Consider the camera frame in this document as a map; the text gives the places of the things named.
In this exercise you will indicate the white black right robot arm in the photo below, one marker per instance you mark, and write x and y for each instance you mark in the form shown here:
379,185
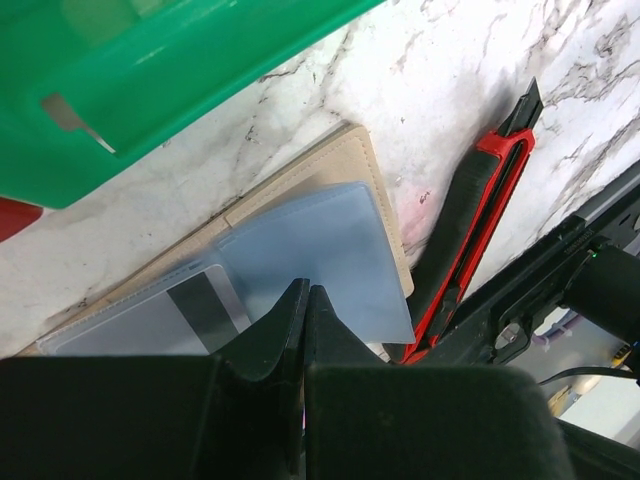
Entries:
582,264

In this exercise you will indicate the green plastic bin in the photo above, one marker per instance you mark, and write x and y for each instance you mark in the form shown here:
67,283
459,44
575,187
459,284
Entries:
90,87

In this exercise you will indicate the red black utility knife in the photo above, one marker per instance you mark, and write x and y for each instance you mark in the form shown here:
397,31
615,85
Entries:
480,189

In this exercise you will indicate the silver card with magstripe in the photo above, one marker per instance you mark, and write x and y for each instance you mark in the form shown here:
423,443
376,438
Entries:
194,311

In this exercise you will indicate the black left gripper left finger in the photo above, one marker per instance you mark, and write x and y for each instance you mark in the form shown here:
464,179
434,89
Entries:
233,414

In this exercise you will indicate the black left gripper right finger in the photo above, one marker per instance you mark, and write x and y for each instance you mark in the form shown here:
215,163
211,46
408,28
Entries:
366,419

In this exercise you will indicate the red plastic bin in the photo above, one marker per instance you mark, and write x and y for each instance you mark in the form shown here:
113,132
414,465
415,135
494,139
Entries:
15,216

